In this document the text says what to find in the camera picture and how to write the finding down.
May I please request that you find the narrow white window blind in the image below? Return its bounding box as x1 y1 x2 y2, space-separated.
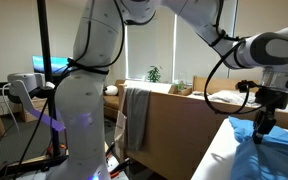
126 19 159 80

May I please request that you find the wooden bed footboard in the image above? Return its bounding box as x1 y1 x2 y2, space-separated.
118 83 288 180

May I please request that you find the round white cushion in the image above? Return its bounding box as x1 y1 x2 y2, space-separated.
105 84 119 96

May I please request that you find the black red clamp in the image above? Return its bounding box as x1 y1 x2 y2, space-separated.
105 141 132 179

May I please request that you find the brown couch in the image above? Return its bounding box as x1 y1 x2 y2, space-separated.
104 79 127 121

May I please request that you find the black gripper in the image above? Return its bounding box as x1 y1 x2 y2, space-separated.
252 87 288 145

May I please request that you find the white crumpled duvet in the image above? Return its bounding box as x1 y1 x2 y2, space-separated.
192 89 262 108

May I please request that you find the green potted plant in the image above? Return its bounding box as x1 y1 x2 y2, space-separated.
146 65 163 83

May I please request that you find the white hanging tote bag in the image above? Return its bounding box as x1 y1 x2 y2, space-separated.
113 99 128 151

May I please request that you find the brown cardboard box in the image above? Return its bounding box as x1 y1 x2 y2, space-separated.
18 97 48 123

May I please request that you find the white desk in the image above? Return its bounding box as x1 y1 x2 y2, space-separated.
191 118 288 180

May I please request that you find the small wooden tray box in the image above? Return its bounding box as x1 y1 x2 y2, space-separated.
168 83 193 97

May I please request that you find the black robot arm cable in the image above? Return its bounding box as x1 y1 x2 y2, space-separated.
15 0 285 174

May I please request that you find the grey towel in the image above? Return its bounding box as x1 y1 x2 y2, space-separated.
123 87 152 152

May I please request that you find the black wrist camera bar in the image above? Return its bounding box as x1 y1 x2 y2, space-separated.
236 79 262 94

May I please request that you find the black tripod pole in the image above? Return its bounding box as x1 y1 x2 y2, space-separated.
36 0 62 158

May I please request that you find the blue shirt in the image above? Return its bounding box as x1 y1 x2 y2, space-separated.
228 115 288 180

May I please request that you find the grey white camera mount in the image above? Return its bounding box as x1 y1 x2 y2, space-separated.
6 72 65 133

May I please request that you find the black robot cart frame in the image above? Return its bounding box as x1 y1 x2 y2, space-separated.
0 153 68 180

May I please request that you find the glowing blue computer monitor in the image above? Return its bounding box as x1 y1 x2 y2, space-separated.
31 54 70 75

